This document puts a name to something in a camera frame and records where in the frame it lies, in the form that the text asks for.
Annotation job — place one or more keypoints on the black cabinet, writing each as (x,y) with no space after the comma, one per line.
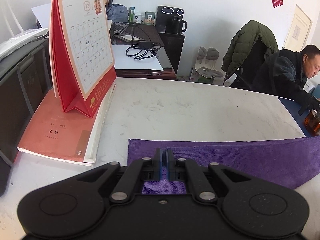
(173,45)

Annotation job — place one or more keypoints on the black kettle appliance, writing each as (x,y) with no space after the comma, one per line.
(164,15)

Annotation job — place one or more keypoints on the purple microfiber towel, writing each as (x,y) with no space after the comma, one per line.
(289,163)

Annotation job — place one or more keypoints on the white paper sheet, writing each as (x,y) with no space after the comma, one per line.
(124,62)

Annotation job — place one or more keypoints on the red desk calendar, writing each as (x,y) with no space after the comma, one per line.
(81,57)

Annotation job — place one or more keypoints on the seated man in black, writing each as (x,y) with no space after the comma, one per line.
(285,73)

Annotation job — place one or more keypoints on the grey plush slippers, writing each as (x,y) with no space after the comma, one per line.
(205,63)

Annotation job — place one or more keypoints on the glass teapot with tea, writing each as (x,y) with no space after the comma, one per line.
(310,124)

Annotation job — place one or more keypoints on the dark wooden desk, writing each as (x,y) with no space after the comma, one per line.
(145,42)

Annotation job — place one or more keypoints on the black mug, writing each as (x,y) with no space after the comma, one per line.
(178,26)

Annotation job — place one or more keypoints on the blue bag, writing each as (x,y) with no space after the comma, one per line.
(117,13)

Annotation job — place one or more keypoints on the blue table mat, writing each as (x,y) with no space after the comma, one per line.
(293,108)

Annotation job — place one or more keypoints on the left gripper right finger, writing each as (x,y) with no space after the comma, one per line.
(189,172)

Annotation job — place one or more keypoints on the green puffer jacket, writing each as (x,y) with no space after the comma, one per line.
(242,44)

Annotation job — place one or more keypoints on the red cover book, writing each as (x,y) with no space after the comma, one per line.
(69,137)

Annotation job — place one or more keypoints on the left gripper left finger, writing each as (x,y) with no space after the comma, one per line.
(134,177)

